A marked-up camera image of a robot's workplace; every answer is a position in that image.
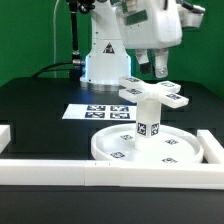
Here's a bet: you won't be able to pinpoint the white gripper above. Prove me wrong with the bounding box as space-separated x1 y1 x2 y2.
115 0 205 78

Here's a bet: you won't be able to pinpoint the white cross-shaped table base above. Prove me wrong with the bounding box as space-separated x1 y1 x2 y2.
119 77 189 108

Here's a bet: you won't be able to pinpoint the white round table top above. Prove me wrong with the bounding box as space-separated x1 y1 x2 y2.
91 123 204 165

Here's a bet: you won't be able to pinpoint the white sheet with fiducial markers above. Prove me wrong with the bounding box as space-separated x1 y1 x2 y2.
63 104 136 121

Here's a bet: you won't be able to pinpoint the white right fence bar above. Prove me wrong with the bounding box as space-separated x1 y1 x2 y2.
197 130 224 165

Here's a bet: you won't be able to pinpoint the white fence bar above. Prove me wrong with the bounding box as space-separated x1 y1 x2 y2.
0 159 224 190
197 130 224 165

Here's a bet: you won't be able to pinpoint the white left fence block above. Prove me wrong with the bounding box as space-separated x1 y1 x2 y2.
0 125 11 154

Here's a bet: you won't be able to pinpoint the white front fence bar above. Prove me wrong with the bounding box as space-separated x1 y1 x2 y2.
0 159 224 190

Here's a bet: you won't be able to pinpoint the white cable on backdrop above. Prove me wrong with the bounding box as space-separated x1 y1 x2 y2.
52 0 63 79

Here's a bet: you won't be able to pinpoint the black cables at base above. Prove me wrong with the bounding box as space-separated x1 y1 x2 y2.
31 58 86 79

